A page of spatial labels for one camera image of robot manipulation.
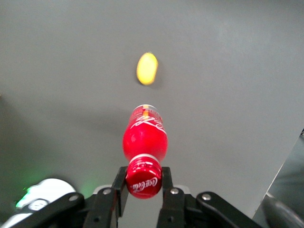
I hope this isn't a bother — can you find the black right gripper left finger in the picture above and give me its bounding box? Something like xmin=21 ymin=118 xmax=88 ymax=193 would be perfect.
xmin=84 ymin=166 xmax=130 ymax=228

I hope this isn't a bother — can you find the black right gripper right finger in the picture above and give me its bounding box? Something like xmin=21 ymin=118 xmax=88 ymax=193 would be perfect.
xmin=156 ymin=166 xmax=187 ymax=228

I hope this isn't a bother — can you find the red coke bottle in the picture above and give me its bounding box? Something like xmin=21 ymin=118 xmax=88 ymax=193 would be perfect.
xmin=122 ymin=104 xmax=169 ymax=200

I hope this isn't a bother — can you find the yellow lemon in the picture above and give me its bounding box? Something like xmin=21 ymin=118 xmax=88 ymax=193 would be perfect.
xmin=136 ymin=52 xmax=159 ymax=86

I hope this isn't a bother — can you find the dark grey cable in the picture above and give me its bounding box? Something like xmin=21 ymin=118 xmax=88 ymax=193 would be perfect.
xmin=260 ymin=196 xmax=304 ymax=228

